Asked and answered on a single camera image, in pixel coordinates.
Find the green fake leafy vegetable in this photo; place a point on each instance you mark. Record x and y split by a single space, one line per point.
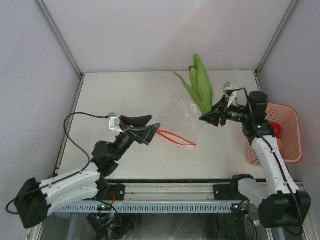
200 88

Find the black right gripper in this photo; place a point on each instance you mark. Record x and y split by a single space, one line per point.
219 109

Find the red fake apple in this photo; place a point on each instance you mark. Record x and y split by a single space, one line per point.
276 128

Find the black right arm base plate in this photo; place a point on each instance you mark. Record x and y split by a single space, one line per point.
225 192

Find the pink plastic basket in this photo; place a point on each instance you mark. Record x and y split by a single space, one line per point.
288 118

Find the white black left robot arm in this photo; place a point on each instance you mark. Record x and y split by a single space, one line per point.
36 200

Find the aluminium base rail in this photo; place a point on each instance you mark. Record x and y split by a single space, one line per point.
170 192

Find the perforated grey cable duct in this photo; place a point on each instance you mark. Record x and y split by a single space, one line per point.
122 207

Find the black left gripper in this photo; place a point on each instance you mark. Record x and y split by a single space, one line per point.
142 134

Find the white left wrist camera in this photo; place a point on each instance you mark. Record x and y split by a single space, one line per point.
114 122

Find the orange fake peach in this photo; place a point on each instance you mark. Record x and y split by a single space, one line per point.
280 144

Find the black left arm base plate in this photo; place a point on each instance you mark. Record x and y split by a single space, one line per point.
115 192

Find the left aluminium corner post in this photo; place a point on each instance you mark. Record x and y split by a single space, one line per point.
49 20

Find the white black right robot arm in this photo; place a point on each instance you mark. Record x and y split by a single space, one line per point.
283 204

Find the clear zip top bag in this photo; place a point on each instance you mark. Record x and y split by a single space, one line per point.
180 122

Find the aluminium corner frame post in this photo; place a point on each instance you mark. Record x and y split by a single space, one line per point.
277 34

